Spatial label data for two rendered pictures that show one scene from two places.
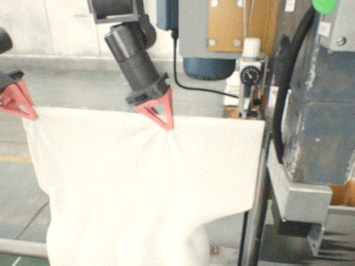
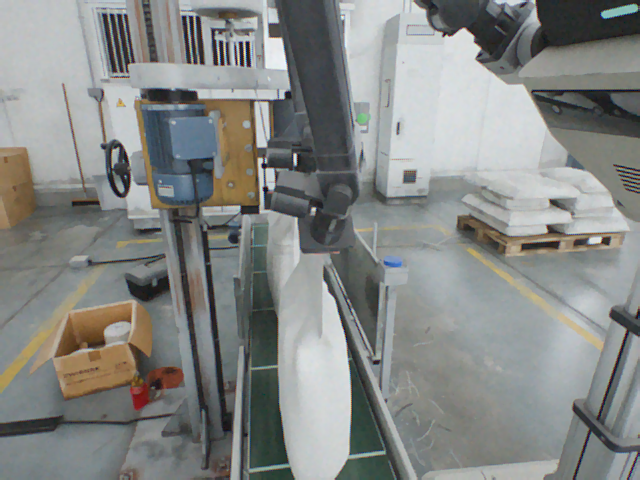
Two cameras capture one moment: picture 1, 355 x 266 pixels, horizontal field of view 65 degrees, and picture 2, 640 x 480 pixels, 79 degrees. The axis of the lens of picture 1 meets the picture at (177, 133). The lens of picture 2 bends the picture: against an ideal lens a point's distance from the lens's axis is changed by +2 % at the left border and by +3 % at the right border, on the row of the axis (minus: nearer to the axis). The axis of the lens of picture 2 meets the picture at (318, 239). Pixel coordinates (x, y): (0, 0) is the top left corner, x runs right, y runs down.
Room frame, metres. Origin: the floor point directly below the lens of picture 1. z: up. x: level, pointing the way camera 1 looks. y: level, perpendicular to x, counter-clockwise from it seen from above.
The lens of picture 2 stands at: (0.76, 0.98, 1.36)
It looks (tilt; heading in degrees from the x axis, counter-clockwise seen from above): 21 degrees down; 253
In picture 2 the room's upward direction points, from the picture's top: straight up
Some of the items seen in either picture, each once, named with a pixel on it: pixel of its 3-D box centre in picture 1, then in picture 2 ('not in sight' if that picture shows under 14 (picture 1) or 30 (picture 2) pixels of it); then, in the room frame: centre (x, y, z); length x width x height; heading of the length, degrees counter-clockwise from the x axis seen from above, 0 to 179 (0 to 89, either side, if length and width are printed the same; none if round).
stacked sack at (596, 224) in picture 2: not in sight; (582, 222); (-2.64, -1.60, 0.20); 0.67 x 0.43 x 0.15; 172
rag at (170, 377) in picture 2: not in sight; (163, 378); (1.05, -0.73, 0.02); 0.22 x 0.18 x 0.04; 82
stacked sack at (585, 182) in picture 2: not in sight; (574, 179); (-2.68, -1.82, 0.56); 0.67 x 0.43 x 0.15; 82
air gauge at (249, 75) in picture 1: (249, 75); not in sight; (0.51, -0.13, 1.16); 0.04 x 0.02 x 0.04; 82
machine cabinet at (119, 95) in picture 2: not in sight; (236, 122); (0.33, -3.46, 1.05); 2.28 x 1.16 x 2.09; 172
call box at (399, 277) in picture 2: not in sight; (392, 271); (0.20, -0.03, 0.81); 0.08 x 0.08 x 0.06; 82
